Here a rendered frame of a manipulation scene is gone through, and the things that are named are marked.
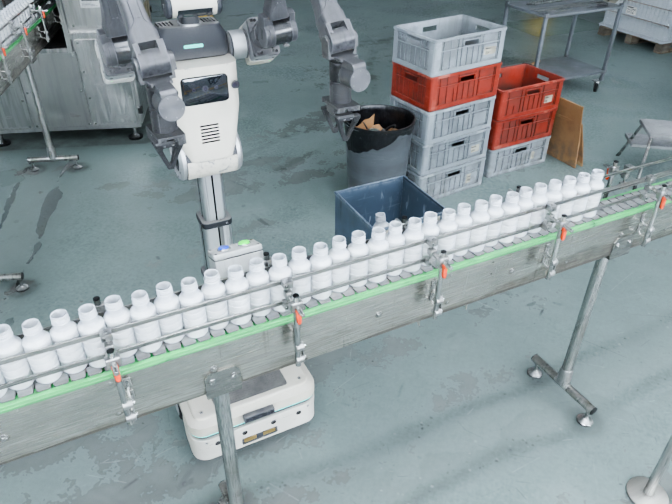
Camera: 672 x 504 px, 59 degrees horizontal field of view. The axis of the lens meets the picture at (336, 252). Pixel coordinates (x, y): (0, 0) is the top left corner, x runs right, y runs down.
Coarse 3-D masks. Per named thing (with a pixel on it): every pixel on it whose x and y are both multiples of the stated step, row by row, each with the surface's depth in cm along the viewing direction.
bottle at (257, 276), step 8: (256, 264) 154; (248, 272) 154; (256, 272) 152; (264, 272) 153; (248, 280) 153; (256, 280) 152; (264, 280) 153; (256, 296) 155; (264, 296) 155; (256, 304) 156; (264, 304) 157; (264, 312) 158
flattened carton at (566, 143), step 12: (564, 108) 442; (576, 108) 431; (564, 120) 448; (576, 120) 436; (552, 132) 465; (564, 132) 453; (576, 132) 442; (552, 144) 470; (564, 144) 458; (576, 144) 447; (552, 156) 475; (564, 156) 463; (576, 156) 452
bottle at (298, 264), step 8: (296, 248) 158; (304, 248) 157; (296, 256) 155; (304, 256) 156; (288, 264) 158; (296, 264) 157; (304, 264) 157; (296, 272) 157; (304, 272) 157; (296, 280) 159; (304, 280) 159; (296, 288) 160; (304, 288) 160
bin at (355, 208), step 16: (400, 176) 238; (336, 192) 227; (352, 192) 231; (368, 192) 235; (384, 192) 238; (400, 192) 242; (416, 192) 233; (336, 208) 230; (352, 208) 217; (368, 208) 239; (384, 208) 243; (400, 208) 247; (416, 208) 236; (432, 208) 225; (336, 224) 234; (352, 224) 221; (368, 224) 208
